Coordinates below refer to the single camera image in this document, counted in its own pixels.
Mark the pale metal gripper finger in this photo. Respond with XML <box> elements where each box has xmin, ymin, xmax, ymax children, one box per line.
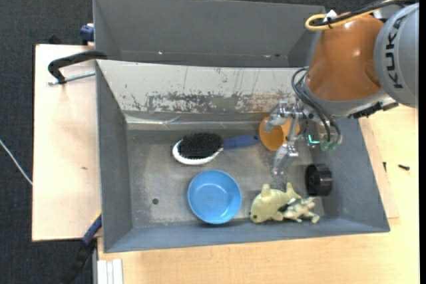
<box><xmin>271</xmin><ymin>143</ymin><xmax>290</xmax><ymax>177</ymax></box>
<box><xmin>279</xmin><ymin>144</ymin><xmax>300</xmax><ymax>174</ymax></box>

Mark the orange plastic cup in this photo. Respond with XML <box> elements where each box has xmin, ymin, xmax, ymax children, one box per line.
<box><xmin>258</xmin><ymin>116</ymin><xmax>301</xmax><ymax>152</ymax></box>

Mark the black round cap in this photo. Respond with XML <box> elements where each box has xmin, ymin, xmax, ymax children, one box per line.
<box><xmin>304</xmin><ymin>162</ymin><xmax>333</xmax><ymax>198</ymax></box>

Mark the pale green toy dolphin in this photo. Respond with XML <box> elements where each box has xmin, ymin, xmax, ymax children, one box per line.
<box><xmin>249</xmin><ymin>182</ymin><xmax>302</xmax><ymax>224</ymax></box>

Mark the pale toy animal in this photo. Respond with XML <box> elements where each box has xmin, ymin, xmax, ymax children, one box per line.
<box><xmin>282</xmin><ymin>196</ymin><xmax>321</xmax><ymax>224</ymax></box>

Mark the blue plastic bowl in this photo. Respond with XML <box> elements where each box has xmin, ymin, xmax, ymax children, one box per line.
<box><xmin>187</xmin><ymin>169</ymin><xmax>243</xmax><ymax>225</ymax></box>

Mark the grey metal bin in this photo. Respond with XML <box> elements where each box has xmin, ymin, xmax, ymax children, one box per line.
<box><xmin>92</xmin><ymin>0</ymin><xmax>391</xmax><ymax>253</ymax></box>

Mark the blue-handled black bristle hairbrush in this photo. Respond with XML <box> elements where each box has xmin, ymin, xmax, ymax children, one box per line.
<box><xmin>172</xmin><ymin>132</ymin><xmax>261</xmax><ymax>166</ymax></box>

